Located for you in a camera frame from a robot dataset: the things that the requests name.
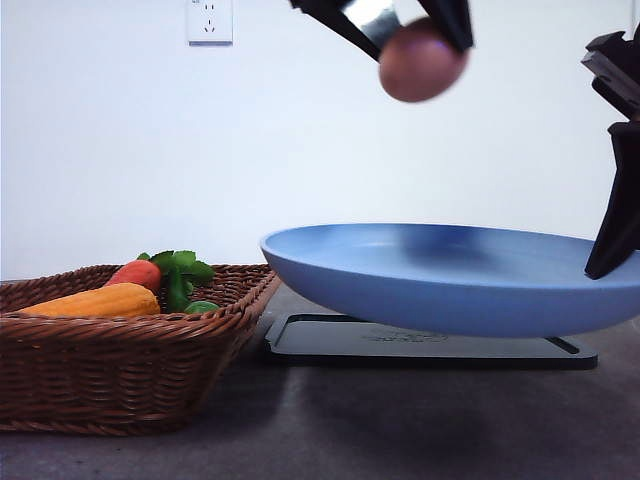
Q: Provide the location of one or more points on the brown egg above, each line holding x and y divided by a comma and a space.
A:
420, 62

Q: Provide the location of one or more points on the green toy chili pepper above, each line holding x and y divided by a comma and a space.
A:
183, 269

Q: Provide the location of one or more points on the brown wicker basket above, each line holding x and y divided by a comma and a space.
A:
135, 376

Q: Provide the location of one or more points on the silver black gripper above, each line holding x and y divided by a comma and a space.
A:
453, 15

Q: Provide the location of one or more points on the blue plate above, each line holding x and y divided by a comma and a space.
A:
450, 280

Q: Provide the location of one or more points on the white wall socket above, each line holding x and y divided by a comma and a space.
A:
210, 23

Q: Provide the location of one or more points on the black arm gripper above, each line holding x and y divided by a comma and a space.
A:
615, 64

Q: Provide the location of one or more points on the black tray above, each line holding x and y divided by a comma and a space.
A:
355, 341

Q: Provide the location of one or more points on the yellow toy corn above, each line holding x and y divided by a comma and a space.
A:
121, 300

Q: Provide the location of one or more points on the orange toy carrot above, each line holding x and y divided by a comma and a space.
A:
139, 271

